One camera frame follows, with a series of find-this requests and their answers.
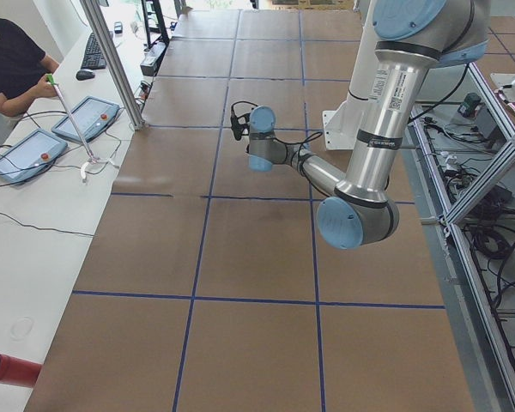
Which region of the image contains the teach pendant tablet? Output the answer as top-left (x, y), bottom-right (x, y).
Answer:
top-left (51, 96), bottom-right (120, 143)
top-left (0, 129), bottom-right (68, 185)

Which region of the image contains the black floor cable bundle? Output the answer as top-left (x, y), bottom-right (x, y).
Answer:
top-left (420, 111), bottom-right (515, 310)

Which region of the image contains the red cylinder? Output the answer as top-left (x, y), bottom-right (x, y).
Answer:
top-left (0, 354), bottom-right (42, 388)

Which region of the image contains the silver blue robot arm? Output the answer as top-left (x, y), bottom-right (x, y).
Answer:
top-left (233, 1), bottom-right (491, 249)

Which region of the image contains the near teach pendant tablet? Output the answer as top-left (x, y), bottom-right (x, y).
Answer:
top-left (0, 129), bottom-right (68, 185)

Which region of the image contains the far teach pendant tablet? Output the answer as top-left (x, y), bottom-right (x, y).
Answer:
top-left (51, 96), bottom-right (120, 143)

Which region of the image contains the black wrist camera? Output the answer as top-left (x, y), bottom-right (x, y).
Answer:
top-left (230, 112), bottom-right (250, 141)

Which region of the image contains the green tipped reach stick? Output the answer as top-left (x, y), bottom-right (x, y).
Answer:
top-left (45, 74), bottom-right (119, 183)

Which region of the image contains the black computer mouse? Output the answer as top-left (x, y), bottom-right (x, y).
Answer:
top-left (76, 69), bottom-right (95, 81)

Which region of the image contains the person in black shirt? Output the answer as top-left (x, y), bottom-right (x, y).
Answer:
top-left (0, 18), bottom-right (59, 118)

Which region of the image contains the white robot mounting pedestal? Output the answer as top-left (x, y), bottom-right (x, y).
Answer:
top-left (323, 0), bottom-right (379, 150)

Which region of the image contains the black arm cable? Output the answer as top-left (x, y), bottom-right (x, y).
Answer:
top-left (231, 100), bottom-right (325, 156)

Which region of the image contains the aluminium truss frame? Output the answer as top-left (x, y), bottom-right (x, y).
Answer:
top-left (407, 65), bottom-right (515, 411)

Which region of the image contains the aluminium frame post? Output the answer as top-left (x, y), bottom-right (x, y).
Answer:
top-left (80, 0), bottom-right (145, 130)

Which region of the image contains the black keyboard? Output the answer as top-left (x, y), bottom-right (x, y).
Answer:
top-left (81, 33), bottom-right (106, 70)

